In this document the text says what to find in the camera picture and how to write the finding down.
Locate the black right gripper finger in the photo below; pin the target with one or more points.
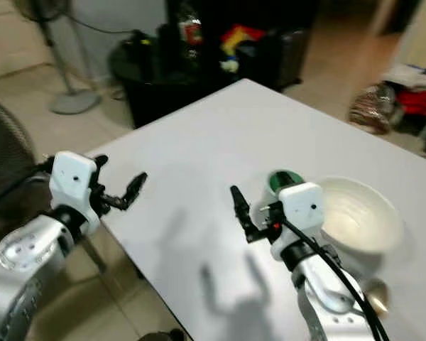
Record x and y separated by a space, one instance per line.
241 206

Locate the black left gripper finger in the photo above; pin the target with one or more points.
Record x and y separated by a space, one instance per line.
100 163
138 188

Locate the white cup green inside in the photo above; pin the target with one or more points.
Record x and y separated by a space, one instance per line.
264 199

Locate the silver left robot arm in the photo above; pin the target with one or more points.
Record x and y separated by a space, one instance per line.
18 273

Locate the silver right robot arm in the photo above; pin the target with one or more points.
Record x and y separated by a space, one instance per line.
326 291

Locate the grey standing fan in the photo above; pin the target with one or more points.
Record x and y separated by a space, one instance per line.
72 101

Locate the black round side table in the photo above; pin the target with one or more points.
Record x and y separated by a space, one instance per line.
156 92

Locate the white ceramic bowl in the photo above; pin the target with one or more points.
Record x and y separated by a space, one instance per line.
358 217

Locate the dark mesh fan grille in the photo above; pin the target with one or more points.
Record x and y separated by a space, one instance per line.
3 156

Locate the metal spoon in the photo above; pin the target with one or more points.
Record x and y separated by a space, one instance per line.
376 297

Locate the black robot foot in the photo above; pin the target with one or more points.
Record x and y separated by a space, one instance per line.
162 336

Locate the black box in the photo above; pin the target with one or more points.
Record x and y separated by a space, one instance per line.
287 57

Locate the brown patterned bag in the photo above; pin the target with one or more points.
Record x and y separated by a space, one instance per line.
373 108

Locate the plastic bottle red label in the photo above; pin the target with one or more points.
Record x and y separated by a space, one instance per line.
190 30

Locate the yellow and red toy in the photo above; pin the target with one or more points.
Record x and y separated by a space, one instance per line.
238 44

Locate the red cloth item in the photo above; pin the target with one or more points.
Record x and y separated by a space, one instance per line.
419 101

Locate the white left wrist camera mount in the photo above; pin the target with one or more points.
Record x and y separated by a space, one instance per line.
72 181

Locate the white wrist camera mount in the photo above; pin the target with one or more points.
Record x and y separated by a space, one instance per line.
302 209
72 181

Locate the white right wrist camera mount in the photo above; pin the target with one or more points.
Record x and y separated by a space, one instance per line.
302 209

